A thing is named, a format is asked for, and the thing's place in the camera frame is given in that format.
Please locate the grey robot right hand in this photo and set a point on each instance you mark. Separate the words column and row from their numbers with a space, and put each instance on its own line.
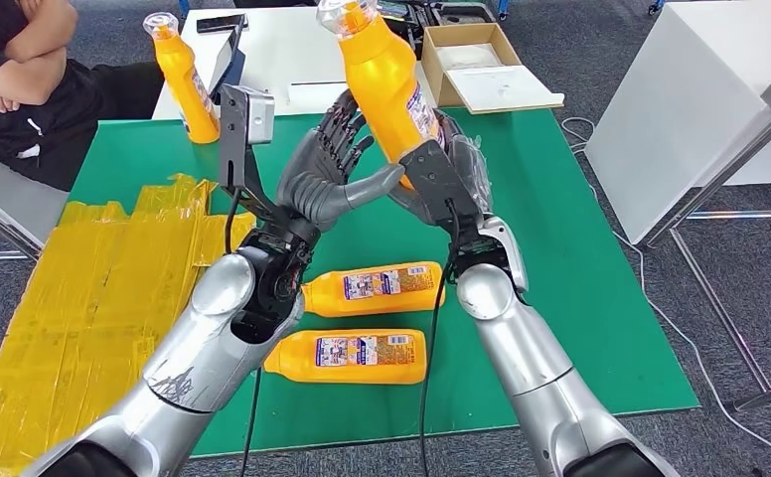
column 471, row 171

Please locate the person's left hand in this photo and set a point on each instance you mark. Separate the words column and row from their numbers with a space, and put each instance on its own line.
column 0, row 101

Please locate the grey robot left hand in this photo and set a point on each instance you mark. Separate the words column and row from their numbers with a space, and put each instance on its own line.
column 313, row 184

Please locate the orange plastic bottle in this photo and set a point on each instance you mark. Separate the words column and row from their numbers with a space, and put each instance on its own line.
column 379, row 85
column 185, row 85
column 306, row 365
column 359, row 303

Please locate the person's left forearm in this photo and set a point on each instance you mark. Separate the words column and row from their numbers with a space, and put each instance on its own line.
column 43, row 29

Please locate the person's right forearm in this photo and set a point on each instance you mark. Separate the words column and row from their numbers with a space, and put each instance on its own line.
column 27, row 76

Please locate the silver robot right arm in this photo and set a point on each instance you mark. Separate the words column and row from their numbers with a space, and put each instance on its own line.
column 524, row 342

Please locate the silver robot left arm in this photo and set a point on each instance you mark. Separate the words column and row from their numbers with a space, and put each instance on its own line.
column 201, row 355

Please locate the person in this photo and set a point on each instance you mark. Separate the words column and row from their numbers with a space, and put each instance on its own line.
column 63, row 131

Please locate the white box lid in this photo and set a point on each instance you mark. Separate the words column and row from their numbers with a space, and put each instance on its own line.
column 501, row 89

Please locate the grey side table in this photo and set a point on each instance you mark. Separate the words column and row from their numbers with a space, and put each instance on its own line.
column 4, row 191

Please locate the brown cardboard box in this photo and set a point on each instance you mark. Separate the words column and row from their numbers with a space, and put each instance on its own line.
column 434, row 76

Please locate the white foam insert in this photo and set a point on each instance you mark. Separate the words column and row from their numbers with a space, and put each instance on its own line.
column 470, row 58

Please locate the green table mat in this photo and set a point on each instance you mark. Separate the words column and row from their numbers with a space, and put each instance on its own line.
column 556, row 263

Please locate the tablet in dark folio case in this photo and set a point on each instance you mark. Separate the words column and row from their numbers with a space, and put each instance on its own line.
column 227, row 59

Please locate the black tool case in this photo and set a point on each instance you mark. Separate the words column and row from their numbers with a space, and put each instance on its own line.
column 412, row 29

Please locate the black chair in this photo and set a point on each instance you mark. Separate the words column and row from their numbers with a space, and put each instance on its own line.
column 273, row 3

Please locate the black smartphone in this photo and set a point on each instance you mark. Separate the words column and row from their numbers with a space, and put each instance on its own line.
column 217, row 24

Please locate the yellow plastic sheet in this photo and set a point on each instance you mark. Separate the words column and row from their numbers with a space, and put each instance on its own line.
column 63, row 316

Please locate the large white table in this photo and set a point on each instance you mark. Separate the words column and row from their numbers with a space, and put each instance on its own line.
column 688, row 99

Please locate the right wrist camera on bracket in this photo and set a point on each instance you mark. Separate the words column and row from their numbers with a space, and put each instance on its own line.
column 431, row 178

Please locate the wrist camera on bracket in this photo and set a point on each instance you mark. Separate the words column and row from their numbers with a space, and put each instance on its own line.
column 231, row 145
column 431, row 178

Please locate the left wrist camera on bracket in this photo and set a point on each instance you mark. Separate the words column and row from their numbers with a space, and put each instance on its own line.
column 231, row 145

